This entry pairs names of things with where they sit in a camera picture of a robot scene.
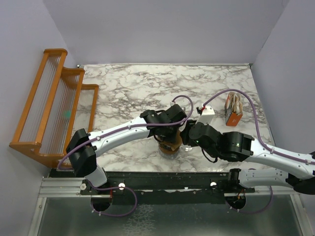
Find brown wooden dripper collar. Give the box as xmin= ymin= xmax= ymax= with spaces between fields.
xmin=158 ymin=144 xmax=180 ymax=155

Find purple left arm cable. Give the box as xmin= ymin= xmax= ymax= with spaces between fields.
xmin=57 ymin=95 xmax=194 ymax=170

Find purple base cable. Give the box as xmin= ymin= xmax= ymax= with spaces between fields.
xmin=86 ymin=181 xmax=139 ymax=218
xmin=228 ymin=185 xmax=274 ymax=215

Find orange coffee filter box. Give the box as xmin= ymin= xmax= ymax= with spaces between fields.
xmin=224 ymin=92 xmax=243 ymax=127

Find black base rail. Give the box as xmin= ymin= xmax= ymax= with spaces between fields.
xmin=49 ymin=169 xmax=256 ymax=205

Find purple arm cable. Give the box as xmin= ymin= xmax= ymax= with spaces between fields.
xmin=57 ymin=95 xmax=194 ymax=170
xmin=201 ymin=88 xmax=315 ymax=165

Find clear glass carafe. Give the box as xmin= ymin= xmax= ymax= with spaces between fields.
xmin=159 ymin=149 xmax=180 ymax=160

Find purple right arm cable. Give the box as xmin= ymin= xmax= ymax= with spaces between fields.
xmin=201 ymin=88 xmax=315 ymax=165

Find clear glass dripper cone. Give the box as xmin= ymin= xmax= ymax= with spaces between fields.
xmin=183 ymin=145 xmax=193 ymax=152

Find orange wooden rack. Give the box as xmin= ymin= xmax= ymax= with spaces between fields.
xmin=9 ymin=48 xmax=99 ymax=168

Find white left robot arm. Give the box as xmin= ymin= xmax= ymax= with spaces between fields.
xmin=66 ymin=104 xmax=187 ymax=194

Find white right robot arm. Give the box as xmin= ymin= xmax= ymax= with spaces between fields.
xmin=180 ymin=120 xmax=315 ymax=195

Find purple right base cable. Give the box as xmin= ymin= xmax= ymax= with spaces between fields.
xmin=228 ymin=185 xmax=274 ymax=215

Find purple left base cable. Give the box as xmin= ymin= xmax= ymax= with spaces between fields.
xmin=86 ymin=181 xmax=139 ymax=218

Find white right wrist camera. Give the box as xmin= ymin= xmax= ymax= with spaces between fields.
xmin=196 ymin=105 xmax=215 ymax=125

